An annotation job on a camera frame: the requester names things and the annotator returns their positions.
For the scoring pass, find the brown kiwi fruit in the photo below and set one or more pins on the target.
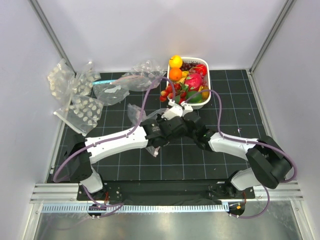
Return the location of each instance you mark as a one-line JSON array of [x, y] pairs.
[[205, 93]]

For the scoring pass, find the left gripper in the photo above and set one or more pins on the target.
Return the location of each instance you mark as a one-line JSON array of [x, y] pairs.
[[159, 119]]

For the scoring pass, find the red apple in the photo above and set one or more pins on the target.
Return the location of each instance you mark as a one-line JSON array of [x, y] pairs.
[[201, 69]]

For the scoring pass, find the pink dragon fruit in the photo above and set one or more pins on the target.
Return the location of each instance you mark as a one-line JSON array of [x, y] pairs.
[[193, 81]]

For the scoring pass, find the red lychee bunch with leaves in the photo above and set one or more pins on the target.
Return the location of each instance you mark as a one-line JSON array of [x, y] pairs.
[[177, 92]]

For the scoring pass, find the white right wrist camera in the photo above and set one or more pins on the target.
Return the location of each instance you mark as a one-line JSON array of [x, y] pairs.
[[186, 108]]

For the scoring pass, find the orange fruit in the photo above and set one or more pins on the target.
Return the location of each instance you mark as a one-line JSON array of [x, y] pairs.
[[175, 74]]

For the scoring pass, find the dark green avocado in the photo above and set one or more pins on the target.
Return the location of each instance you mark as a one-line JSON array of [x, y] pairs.
[[193, 97]]

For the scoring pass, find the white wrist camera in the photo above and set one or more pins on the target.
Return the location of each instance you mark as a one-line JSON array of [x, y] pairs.
[[173, 110], [186, 108]]

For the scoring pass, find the white slotted cable duct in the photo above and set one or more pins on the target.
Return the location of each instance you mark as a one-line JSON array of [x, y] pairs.
[[91, 208]]

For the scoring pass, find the white perforated plastic basket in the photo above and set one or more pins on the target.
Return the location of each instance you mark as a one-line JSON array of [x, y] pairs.
[[206, 82]]

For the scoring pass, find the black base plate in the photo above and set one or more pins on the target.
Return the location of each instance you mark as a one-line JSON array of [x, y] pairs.
[[194, 192]]

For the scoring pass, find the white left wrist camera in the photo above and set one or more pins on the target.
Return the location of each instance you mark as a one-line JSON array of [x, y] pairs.
[[173, 110]]

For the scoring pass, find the clear bag white dots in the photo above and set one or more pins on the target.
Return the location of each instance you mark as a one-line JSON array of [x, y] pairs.
[[82, 115], [82, 83], [60, 80]]

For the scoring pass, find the clear bag white dots back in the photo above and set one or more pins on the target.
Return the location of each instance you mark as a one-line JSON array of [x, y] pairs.
[[60, 80]]

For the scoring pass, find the clear bag blue zipper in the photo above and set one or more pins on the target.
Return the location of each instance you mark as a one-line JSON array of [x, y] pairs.
[[108, 93]]

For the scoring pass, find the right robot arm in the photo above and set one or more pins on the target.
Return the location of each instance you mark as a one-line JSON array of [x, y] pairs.
[[267, 165]]

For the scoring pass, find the clear bag white dots middle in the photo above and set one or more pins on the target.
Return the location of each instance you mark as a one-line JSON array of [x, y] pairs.
[[82, 83]]

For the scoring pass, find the clear zip bag pink zipper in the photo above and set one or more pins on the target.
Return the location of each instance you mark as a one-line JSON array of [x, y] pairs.
[[133, 113]]

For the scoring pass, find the purple grape bunch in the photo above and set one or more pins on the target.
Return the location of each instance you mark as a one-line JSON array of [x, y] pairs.
[[186, 66]]

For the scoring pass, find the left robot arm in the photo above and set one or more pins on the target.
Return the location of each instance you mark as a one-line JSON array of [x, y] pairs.
[[86, 152]]

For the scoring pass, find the crumpled clear bag pink dots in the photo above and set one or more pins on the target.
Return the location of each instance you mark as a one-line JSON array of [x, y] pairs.
[[141, 76]]

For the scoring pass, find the clear bag white dots front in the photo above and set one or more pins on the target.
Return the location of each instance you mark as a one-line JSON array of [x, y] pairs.
[[82, 115]]

